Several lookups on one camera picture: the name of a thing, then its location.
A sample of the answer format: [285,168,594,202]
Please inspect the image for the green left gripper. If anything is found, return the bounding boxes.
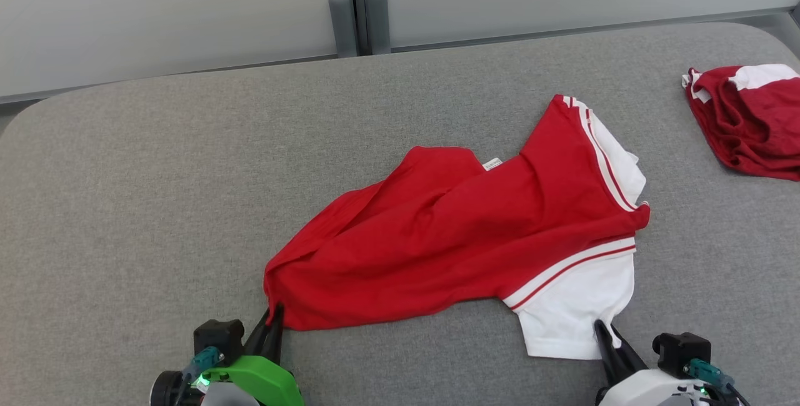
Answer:
[197,303,306,406]

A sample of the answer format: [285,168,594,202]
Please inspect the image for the red Bulls basketball jersey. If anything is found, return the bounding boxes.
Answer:
[262,94,651,361]

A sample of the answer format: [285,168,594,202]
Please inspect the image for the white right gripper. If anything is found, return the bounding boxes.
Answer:
[592,319,714,406]

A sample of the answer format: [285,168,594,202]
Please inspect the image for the left camera cable teal plug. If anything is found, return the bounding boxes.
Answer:
[180,347,226,389]

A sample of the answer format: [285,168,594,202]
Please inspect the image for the grey partition post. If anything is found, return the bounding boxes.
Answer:
[327,0,358,59]
[357,0,392,56]

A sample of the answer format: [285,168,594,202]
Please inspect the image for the red shorts with white band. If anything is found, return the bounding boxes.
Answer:
[681,64,800,182]

